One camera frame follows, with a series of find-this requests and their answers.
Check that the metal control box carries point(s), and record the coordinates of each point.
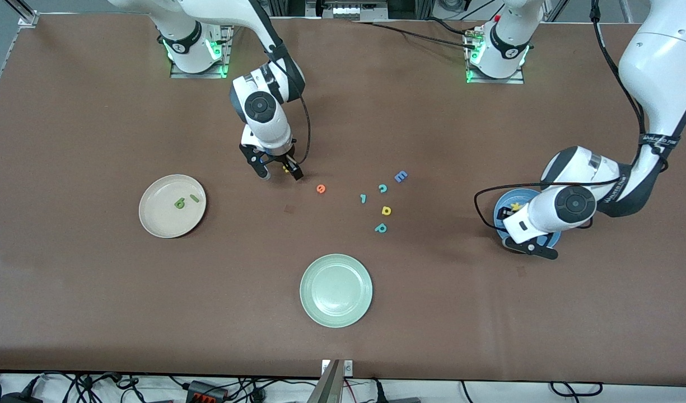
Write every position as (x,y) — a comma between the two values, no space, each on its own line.
(348,8)

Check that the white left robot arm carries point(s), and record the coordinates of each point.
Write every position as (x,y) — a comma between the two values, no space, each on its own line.
(656,67)

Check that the small white bracket plate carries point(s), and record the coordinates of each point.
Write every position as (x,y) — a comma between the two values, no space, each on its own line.
(348,367)

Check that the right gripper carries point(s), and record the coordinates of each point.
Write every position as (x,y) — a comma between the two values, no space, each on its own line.
(282,159)

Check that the beige round plate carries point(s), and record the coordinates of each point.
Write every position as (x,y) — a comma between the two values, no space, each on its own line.
(163,218)

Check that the black orange power strip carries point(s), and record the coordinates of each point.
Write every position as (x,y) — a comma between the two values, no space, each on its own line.
(205,390)

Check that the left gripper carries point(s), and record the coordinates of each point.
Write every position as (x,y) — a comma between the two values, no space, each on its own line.
(506,212)

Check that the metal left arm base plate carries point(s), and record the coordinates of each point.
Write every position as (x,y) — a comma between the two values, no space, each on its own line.
(494,80)

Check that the pale green round plate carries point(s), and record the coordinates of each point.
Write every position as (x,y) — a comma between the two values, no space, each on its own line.
(336,290)

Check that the blue round plate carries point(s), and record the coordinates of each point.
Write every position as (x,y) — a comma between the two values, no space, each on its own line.
(524,196)

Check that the black power plug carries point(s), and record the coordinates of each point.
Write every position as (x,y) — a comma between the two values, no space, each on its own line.
(18,398)

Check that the grey metal post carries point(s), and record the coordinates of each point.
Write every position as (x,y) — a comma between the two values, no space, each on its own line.
(327,386)

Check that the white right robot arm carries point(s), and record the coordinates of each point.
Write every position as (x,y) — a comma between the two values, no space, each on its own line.
(261,106)

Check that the blue foam letter E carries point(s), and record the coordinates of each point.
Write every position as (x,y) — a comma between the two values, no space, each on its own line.
(400,177)

